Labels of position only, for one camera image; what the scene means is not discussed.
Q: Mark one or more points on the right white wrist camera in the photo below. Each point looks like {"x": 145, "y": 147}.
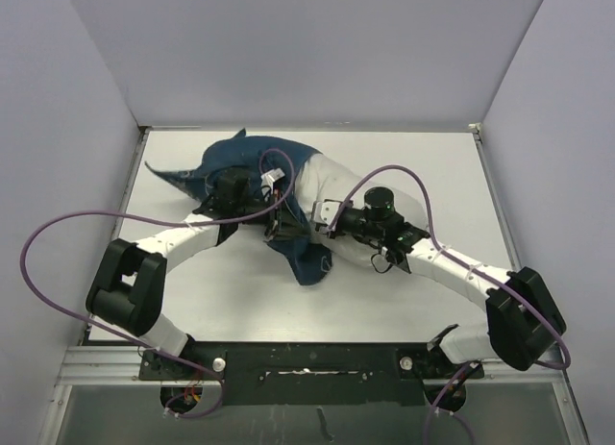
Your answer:
{"x": 322, "y": 215}

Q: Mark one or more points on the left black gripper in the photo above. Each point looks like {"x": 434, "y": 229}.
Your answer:
{"x": 284, "y": 225}

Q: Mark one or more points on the white pillow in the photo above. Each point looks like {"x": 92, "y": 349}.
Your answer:
{"x": 322, "y": 178}

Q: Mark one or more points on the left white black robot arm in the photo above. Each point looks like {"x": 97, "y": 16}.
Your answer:
{"x": 127, "y": 290}

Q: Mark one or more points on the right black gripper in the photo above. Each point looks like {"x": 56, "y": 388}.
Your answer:
{"x": 338, "y": 227}

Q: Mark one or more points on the dark blue embroidered pillowcase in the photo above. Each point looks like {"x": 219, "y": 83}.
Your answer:
{"x": 229, "y": 181}

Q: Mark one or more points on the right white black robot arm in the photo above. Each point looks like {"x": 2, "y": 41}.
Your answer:
{"x": 522, "y": 319}

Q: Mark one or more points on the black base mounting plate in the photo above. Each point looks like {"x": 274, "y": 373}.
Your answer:
{"x": 308, "y": 374}

